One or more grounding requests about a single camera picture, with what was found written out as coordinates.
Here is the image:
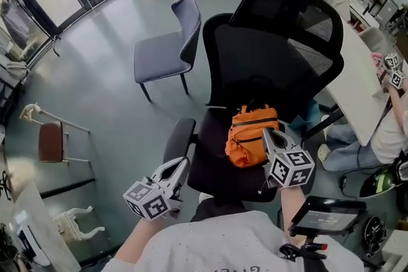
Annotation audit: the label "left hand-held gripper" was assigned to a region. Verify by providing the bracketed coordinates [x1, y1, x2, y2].
[123, 155, 192, 221]

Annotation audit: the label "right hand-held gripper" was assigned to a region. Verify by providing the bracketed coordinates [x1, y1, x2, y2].
[261, 127, 316, 190]

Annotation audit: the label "orange bag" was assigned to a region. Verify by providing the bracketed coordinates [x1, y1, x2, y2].
[224, 104, 280, 169]

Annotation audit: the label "black mesh office chair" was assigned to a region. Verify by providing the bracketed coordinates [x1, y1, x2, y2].
[162, 0, 346, 203]

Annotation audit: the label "person's left forearm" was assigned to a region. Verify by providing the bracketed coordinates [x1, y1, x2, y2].
[113, 216, 168, 266]

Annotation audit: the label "person's right forearm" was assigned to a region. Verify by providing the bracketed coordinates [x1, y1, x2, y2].
[279, 185, 307, 235]

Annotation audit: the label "teal bag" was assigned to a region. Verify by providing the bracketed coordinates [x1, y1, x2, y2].
[288, 98, 321, 132]

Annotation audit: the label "grey-blue padded chair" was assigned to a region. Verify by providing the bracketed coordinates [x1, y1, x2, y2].
[133, 0, 203, 103]

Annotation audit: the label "beige chair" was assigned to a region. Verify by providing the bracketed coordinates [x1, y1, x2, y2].
[358, 26, 389, 55]
[310, 0, 352, 24]

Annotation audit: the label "black chest-mounted screen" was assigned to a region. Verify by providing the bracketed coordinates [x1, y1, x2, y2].
[288, 195, 368, 237]

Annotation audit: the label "person's black trousers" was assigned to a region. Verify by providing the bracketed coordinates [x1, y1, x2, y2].
[189, 199, 247, 223]

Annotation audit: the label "person's white speckled shirt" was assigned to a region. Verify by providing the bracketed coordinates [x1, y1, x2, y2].
[101, 209, 365, 272]

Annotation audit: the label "black and green helmet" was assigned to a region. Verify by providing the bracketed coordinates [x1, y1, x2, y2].
[359, 164, 400, 200]

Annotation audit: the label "black floor fan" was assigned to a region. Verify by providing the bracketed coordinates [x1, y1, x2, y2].
[362, 215, 389, 258]

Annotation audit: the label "white table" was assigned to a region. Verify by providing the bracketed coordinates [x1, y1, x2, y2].
[324, 18, 393, 148]

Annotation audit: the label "brown padded stool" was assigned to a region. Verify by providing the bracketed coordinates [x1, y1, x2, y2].
[38, 120, 92, 165]

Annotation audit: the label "white appliance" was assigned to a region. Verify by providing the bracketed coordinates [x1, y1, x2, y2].
[8, 209, 52, 268]

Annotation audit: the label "clothes rack with grey garment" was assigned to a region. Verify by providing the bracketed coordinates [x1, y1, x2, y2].
[0, 0, 62, 59]

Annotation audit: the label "black floor cable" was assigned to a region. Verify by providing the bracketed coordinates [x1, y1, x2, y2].
[338, 145, 383, 199]

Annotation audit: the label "black screen mount clamp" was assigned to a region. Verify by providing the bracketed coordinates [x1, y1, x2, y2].
[279, 234, 329, 262]

